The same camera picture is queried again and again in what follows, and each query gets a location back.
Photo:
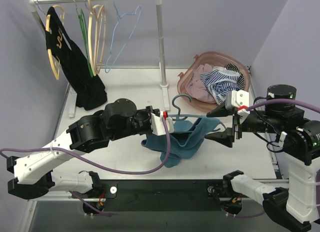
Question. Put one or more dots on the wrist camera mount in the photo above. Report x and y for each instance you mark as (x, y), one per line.
(157, 123)
(238, 100)

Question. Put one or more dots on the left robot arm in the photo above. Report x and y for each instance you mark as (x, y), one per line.
(35, 175)

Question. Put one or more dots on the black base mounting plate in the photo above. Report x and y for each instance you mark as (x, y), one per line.
(166, 195)

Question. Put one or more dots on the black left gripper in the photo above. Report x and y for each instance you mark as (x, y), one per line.
(146, 117)

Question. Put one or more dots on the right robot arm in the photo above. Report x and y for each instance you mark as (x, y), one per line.
(296, 207)

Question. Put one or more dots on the cream wooden hanger with garment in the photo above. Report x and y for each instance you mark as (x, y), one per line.
(55, 65)

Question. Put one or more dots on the teal plastic hanger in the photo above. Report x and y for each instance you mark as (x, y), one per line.
(180, 114)

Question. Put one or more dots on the black hanging garment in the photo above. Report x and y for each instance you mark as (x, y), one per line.
(90, 90)

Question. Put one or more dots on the pink plastic laundry basket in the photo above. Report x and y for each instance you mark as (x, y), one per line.
(214, 59)

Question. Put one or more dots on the light blue wire hanger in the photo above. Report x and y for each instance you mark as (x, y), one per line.
(116, 48)

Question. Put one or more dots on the teal tank top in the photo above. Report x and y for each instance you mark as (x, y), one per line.
(185, 141)

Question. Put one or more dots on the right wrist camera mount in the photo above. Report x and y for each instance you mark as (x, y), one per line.
(238, 100)

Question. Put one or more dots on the pale pink garment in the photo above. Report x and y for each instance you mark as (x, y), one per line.
(196, 88)

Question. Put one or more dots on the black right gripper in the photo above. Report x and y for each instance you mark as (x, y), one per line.
(236, 127)

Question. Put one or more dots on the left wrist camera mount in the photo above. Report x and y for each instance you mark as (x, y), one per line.
(157, 123)

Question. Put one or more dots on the beige wooden hanger front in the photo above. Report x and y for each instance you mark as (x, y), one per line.
(91, 47)

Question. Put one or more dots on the white clothes rack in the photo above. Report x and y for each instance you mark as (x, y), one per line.
(32, 6)

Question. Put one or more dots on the blue white striped garment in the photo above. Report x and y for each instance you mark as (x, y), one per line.
(221, 81)

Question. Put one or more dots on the green thin hanger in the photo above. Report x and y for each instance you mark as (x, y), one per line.
(84, 31)

